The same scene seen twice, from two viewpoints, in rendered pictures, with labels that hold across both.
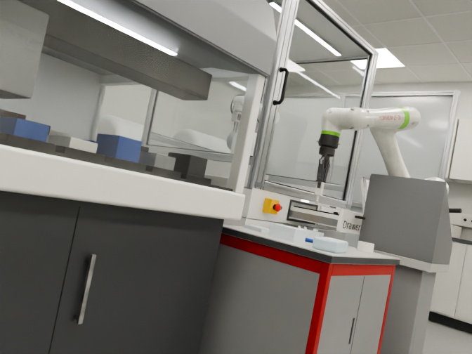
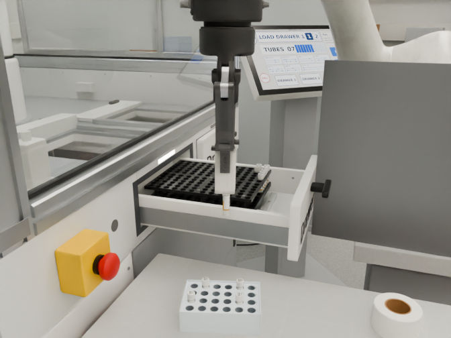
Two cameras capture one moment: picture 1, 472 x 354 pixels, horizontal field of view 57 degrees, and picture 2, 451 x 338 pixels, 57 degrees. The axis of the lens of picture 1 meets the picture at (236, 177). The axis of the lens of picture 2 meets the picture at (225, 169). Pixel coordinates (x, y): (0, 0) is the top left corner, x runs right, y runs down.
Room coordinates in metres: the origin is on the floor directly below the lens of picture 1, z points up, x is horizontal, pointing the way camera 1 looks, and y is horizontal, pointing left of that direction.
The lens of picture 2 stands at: (1.58, -0.17, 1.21)
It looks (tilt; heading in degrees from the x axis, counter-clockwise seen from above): 19 degrees down; 336
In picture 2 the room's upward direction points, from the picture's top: straight up
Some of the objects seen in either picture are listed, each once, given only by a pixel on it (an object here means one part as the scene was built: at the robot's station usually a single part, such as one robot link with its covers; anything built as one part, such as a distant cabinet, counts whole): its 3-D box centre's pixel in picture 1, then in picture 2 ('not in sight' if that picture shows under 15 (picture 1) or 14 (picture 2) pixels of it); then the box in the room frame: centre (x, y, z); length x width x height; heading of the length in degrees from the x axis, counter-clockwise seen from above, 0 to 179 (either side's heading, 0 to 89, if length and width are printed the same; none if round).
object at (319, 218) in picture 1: (317, 217); (207, 192); (2.35, -0.47, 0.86); 0.40 x 0.26 x 0.06; 48
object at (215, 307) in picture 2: (308, 234); (221, 305); (2.09, -0.39, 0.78); 0.12 x 0.08 x 0.04; 63
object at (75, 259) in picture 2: (271, 206); (86, 261); (2.15, -0.20, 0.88); 0.07 x 0.05 x 0.07; 138
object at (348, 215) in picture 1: (352, 223); (305, 200); (2.21, -0.63, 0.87); 0.29 x 0.02 x 0.11; 138
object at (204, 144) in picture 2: (331, 218); (218, 145); (2.64, -0.62, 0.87); 0.29 x 0.02 x 0.11; 138
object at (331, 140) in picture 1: (328, 142); (224, 2); (2.11, -0.41, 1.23); 0.12 x 0.09 x 0.06; 63
